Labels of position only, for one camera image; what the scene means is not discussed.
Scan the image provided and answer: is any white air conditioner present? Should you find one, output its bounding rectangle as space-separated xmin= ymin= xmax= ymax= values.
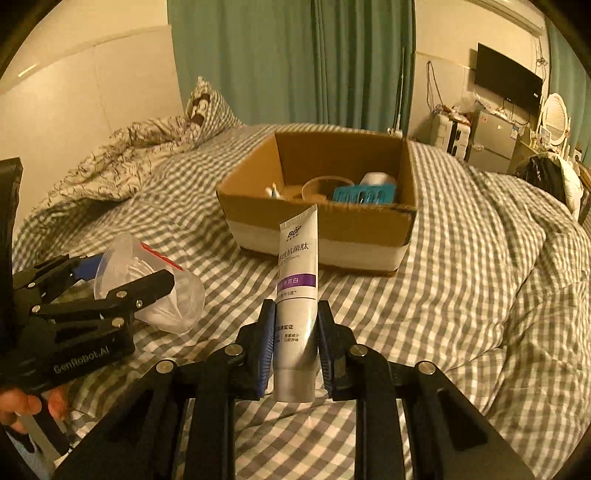
xmin=472 ymin=0 xmax=546 ymax=37

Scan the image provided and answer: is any brown cardboard box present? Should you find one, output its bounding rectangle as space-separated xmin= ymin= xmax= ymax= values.
xmin=216 ymin=124 xmax=418 ymax=275

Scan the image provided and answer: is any silver mini fridge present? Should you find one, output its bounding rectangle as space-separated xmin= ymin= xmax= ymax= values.
xmin=467 ymin=110 xmax=519 ymax=174

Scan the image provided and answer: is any white purple toothpaste tube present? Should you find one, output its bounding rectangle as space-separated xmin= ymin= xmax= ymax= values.
xmin=273 ymin=206 xmax=318 ymax=403

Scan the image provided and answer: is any clear plastic cotton swab container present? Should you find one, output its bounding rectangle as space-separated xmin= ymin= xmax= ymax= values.
xmin=93 ymin=233 xmax=205 ymax=334

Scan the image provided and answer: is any beige tape roll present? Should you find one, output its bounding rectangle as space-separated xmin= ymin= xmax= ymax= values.
xmin=301 ymin=175 xmax=353 ymax=203

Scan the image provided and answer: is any person's left hand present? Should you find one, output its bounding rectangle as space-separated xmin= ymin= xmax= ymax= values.
xmin=0 ymin=384 xmax=70 ymax=434

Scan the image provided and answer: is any white towel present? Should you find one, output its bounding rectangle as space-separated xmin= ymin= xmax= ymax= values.
xmin=360 ymin=172 xmax=397 ymax=186

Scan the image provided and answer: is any wooden dressing table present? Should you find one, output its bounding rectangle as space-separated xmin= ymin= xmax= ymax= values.
xmin=507 ymin=137 xmax=582 ymax=174

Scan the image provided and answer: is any black wall television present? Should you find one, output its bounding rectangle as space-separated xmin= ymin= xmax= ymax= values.
xmin=474 ymin=43 xmax=543 ymax=116

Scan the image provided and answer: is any green curtain right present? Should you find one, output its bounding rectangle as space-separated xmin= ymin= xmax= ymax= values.
xmin=546 ymin=19 xmax=591 ymax=167

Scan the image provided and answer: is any patterned pillow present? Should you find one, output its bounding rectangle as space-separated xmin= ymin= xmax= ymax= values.
xmin=184 ymin=76 xmax=243 ymax=147

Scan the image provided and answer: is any chair with black clothes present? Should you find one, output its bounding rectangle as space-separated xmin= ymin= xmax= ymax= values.
xmin=512 ymin=153 xmax=589 ymax=224

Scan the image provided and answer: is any white suitcase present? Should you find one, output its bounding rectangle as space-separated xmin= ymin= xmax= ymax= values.
xmin=429 ymin=114 xmax=471 ymax=160

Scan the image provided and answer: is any green curtain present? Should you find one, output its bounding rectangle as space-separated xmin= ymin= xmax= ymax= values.
xmin=167 ymin=1 xmax=415 ymax=131
xmin=546 ymin=19 xmax=591 ymax=167

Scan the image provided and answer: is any white oval vanity mirror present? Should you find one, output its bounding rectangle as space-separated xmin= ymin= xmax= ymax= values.
xmin=538 ymin=93 xmax=570 ymax=148

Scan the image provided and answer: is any floral white duvet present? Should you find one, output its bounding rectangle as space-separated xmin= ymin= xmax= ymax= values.
xmin=36 ymin=114 xmax=205 ymax=211

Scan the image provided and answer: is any green curtain left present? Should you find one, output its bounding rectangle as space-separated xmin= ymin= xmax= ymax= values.
xmin=167 ymin=1 xmax=415 ymax=131

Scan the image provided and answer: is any grey checkered bed cover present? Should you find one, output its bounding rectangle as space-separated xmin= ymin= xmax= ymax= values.
xmin=13 ymin=126 xmax=590 ymax=479

